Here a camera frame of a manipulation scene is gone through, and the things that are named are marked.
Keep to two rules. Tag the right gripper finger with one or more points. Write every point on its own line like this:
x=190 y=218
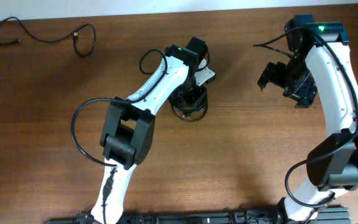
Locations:
x=269 y=75
x=300 y=104

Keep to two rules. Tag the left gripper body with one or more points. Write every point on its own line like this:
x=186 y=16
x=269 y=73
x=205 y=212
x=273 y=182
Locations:
x=189 y=81

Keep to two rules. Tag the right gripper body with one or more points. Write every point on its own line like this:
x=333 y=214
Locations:
x=298 y=81

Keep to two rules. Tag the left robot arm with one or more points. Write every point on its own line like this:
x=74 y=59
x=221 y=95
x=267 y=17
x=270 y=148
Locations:
x=128 y=130

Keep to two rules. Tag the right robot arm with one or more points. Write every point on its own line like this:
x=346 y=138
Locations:
x=319 y=67

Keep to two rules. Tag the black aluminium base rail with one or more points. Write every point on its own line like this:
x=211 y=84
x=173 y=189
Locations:
x=197 y=217

